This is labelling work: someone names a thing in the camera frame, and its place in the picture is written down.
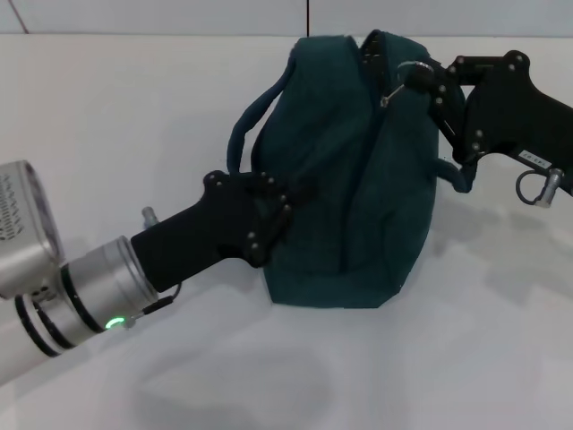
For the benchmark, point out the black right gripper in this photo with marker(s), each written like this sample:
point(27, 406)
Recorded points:
point(515, 112)

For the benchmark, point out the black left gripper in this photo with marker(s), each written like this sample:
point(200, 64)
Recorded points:
point(206, 228)

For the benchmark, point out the dark blue insulated lunch bag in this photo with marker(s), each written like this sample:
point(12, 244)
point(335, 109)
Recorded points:
point(340, 192)

